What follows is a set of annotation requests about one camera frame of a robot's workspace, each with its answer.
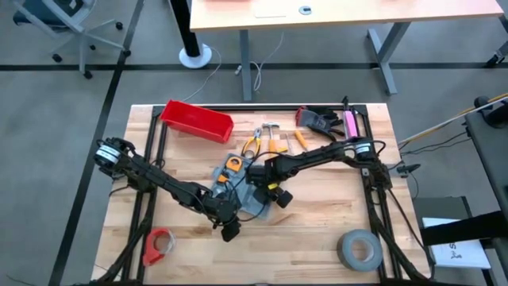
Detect grey plastic tool case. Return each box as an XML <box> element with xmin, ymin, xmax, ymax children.
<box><xmin>211</xmin><ymin>153</ymin><xmax>279</xmax><ymax>222</ymax></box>

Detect hammer with orange handle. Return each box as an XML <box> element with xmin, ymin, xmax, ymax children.
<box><xmin>261</xmin><ymin>122</ymin><xmax>281</xmax><ymax>154</ymax></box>

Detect yellow black handled pliers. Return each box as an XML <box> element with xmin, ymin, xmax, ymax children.
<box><xmin>241</xmin><ymin>126</ymin><xmax>264</xmax><ymax>158</ymax></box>

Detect orange tape measure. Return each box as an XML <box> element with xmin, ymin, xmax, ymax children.
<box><xmin>225</xmin><ymin>155</ymin><xmax>244</xmax><ymax>173</ymax></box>

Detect black work glove red cuff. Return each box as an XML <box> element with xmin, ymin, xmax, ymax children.
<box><xmin>294</xmin><ymin>105</ymin><xmax>345</xmax><ymax>143</ymax></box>

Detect red tape dispenser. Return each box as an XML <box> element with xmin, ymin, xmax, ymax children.
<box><xmin>142</xmin><ymin>227</ymin><xmax>176</xmax><ymax>267</ymax></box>

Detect red plastic bin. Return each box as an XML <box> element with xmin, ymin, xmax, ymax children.
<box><xmin>160</xmin><ymin>99</ymin><xmax>235</xmax><ymax>145</ymax></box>

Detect pink stapler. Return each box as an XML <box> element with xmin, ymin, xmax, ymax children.
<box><xmin>343</xmin><ymin>110</ymin><xmax>360</xmax><ymax>140</ymax></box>

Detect pole with white round base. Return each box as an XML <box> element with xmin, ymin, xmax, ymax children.
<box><xmin>168</xmin><ymin>0</ymin><xmax>214</xmax><ymax>70</ymax></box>

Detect white yellow rod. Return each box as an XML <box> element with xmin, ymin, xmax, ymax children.
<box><xmin>398</xmin><ymin>93</ymin><xmax>508</xmax><ymax>145</ymax></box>

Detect wooden desk grey legs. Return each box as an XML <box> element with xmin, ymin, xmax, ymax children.
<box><xmin>189</xmin><ymin>0</ymin><xmax>506</xmax><ymax>102</ymax></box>

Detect black beam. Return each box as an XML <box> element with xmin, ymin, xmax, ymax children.
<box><xmin>419</xmin><ymin>211</ymin><xmax>508</xmax><ymax>247</ymax></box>

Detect white paper sheet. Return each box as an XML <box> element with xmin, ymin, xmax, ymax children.
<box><xmin>422</xmin><ymin>217</ymin><xmax>492</xmax><ymax>270</ymax></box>

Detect black cart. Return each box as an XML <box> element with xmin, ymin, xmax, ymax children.
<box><xmin>464</xmin><ymin>95</ymin><xmax>508</xmax><ymax>223</ymax></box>

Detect grey office chair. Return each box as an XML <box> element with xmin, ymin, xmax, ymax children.
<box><xmin>10</xmin><ymin>0</ymin><xmax>133</xmax><ymax>80</ymax></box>

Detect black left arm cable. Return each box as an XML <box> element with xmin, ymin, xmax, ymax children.
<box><xmin>228</xmin><ymin>174</ymin><xmax>271</xmax><ymax>223</ymax></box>

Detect black aluminium table frame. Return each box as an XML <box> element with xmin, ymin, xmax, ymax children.
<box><xmin>90</xmin><ymin>103</ymin><xmax>434</xmax><ymax>286</ymax></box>

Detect white floor cable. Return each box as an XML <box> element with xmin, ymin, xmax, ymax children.
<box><xmin>181</xmin><ymin>44</ymin><xmax>223</xmax><ymax>103</ymax></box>
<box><xmin>234</xmin><ymin>31</ymin><xmax>285</xmax><ymax>93</ymax></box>

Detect black cable bundle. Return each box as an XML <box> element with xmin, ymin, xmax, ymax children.
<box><xmin>367</xmin><ymin>186</ymin><xmax>436</xmax><ymax>285</ymax></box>
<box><xmin>93</xmin><ymin>180</ymin><xmax>156</xmax><ymax>285</ymax></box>

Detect grey duct tape roll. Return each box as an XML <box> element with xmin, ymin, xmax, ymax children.
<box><xmin>337</xmin><ymin>229</ymin><xmax>384</xmax><ymax>273</ymax></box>

